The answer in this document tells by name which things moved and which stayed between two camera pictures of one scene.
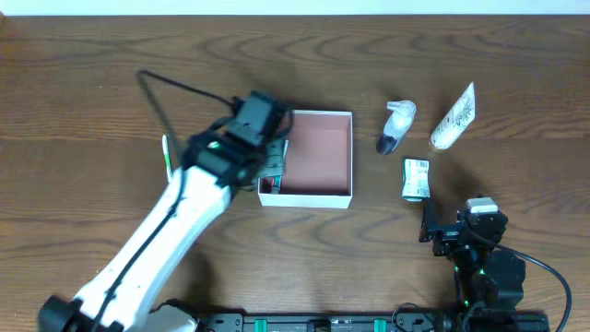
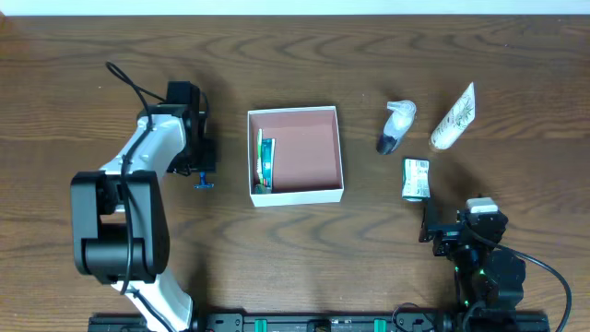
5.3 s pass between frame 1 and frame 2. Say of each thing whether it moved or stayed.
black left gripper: moved
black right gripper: stayed
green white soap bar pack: stayed
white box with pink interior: moved
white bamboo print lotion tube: stayed
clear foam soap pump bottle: stayed
